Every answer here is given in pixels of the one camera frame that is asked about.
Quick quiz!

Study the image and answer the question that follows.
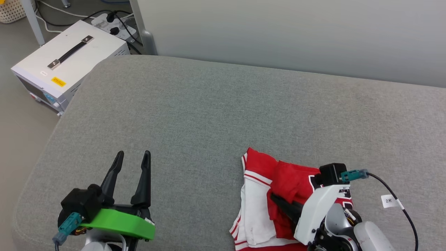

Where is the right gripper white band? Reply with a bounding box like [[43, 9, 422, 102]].
[[270, 184, 351, 245]]

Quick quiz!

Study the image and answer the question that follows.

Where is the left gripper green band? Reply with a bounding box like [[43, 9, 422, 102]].
[[81, 150, 156, 242]]

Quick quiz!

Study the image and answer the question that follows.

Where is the red and white jersey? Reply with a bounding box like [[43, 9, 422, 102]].
[[229, 147, 354, 251]]

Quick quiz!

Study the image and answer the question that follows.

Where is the white power supply box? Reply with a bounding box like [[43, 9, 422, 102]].
[[10, 20, 131, 117]]

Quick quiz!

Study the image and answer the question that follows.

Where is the white power strip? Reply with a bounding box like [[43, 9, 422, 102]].
[[91, 13, 138, 40]]

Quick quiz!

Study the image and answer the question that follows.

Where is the white laundry basket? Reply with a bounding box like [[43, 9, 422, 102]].
[[0, 0, 37, 24]]

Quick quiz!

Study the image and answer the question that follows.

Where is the black plug cable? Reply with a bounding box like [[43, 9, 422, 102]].
[[109, 26, 143, 55]]

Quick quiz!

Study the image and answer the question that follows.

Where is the grey partition post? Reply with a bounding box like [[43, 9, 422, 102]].
[[129, 0, 158, 56]]

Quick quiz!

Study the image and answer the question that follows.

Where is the long black floor cable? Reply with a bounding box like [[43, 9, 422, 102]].
[[34, 2, 134, 28]]

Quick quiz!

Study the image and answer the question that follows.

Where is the white floor cable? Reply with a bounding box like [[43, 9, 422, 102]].
[[34, 0, 105, 34]]

